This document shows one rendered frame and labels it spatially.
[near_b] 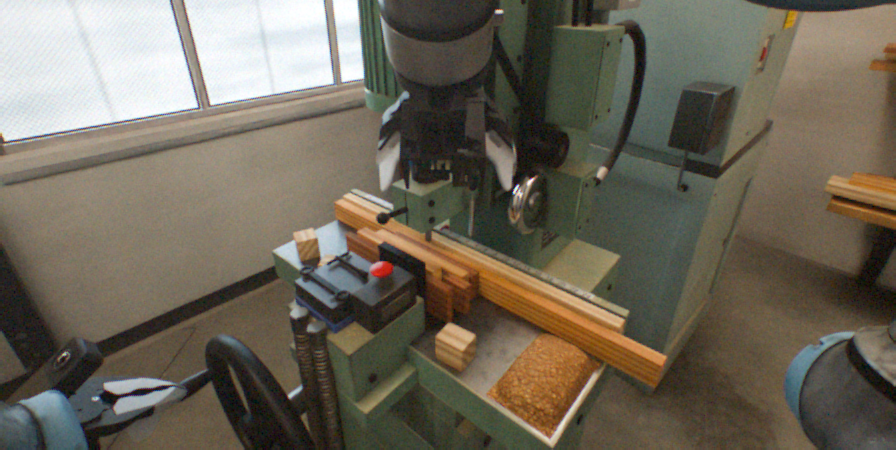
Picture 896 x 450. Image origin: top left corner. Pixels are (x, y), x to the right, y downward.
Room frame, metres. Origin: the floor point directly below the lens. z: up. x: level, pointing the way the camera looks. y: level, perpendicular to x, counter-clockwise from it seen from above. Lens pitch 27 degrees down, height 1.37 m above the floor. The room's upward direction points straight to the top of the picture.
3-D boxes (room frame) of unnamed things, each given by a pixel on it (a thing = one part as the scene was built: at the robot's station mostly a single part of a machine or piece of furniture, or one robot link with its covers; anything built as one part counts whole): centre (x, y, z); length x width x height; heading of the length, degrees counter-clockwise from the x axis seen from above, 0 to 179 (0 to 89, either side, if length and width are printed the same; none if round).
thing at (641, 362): (0.60, -0.02, 0.92); 0.67 x 0.02 x 0.04; 50
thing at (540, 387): (0.39, -0.13, 0.92); 0.14 x 0.09 x 0.04; 140
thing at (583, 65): (0.71, -0.22, 1.23); 0.09 x 0.08 x 0.15; 140
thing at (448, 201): (0.66, 0.02, 1.03); 0.14 x 0.07 x 0.09; 140
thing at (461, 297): (0.57, 0.03, 0.93); 0.16 x 0.02 x 0.05; 50
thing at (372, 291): (0.46, 0.13, 0.99); 0.13 x 0.11 x 0.06; 50
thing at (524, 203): (0.66, -0.14, 1.02); 0.12 x 0.03 x 0.12; 140
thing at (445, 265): (0.60, 0.05, 0.93); 0.20 x 0.02 x 0.06; 50
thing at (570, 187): (0.68, -0.20, 1.02); 0.09 x 0.07 x 0.12; 50
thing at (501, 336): (0.53, 0.08, 0.87); 0.61 x 0.30 x 0.06; 50
